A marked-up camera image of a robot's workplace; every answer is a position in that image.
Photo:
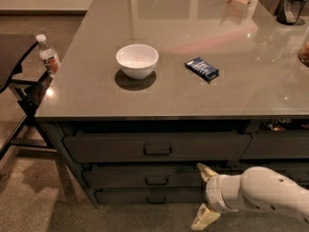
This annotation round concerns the blue snack bar wrapper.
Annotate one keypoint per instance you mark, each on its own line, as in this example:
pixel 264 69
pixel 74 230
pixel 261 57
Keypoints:
pixel 202 68

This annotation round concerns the glass jar with snacks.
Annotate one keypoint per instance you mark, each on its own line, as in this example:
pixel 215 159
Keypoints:
pixel 303 53

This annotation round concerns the white ceramic bowl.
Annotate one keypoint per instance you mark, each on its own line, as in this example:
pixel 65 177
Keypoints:
pixel 137 60

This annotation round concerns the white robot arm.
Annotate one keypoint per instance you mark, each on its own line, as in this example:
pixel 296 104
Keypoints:
pixel 257 189

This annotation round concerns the drawer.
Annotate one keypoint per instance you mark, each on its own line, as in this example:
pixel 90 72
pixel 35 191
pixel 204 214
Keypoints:
pixel 145 176
pixel 156 146
pixel 155 196
pixel 271 145
pixel 298 171

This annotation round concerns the dark folding chair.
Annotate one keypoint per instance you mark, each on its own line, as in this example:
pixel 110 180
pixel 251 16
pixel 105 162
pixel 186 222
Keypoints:
pixel 28 93

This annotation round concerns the clear plastic water bottle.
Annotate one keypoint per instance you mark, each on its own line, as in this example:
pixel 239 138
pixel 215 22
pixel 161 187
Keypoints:
pixel 48 55

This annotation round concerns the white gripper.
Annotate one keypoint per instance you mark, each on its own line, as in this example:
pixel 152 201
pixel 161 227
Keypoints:
pixel 212 190

